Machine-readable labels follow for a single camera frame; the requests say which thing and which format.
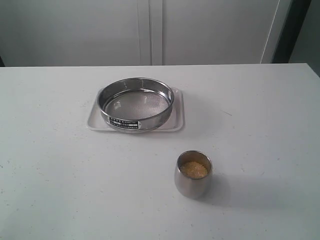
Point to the yellowish grain powder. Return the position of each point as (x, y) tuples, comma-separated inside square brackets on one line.
[(194, 170)]

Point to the white rectangular plastic tray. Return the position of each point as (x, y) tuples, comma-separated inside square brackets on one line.
[(175, 122)]

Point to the stainless steel cup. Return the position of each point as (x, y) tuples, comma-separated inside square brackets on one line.
[(189, 187)]

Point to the round stainless steel sieve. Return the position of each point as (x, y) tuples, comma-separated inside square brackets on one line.
[(136, 104)]

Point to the white cabinet with doors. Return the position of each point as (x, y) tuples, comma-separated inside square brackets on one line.
[(139, 32)]

